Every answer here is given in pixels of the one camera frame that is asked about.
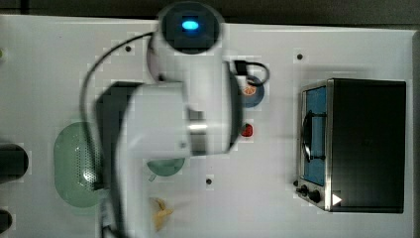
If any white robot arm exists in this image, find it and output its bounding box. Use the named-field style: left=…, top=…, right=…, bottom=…
left=95, top=1, right=243, bottom=238

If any orange slice toy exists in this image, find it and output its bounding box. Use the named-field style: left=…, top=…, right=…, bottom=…
left=243, top=85, right=257, bottom=96

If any red toy strawberry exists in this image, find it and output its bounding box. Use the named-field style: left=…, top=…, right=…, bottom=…
left=241, top=123, right=254, bottom=138

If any blue small bowl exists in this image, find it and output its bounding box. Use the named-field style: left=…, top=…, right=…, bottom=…
left=242, top=75, right=265, bottom=108

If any grey round plate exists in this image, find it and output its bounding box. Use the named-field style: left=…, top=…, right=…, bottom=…
left=147, top=47, right=158, bottom=81

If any silver toaster oven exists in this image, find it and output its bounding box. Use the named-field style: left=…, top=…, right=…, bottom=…
left=293, top=78, right=406, bottom=213

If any green mug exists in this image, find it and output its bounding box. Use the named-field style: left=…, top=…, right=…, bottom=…
left=147, top=159, right=185, bottom=181

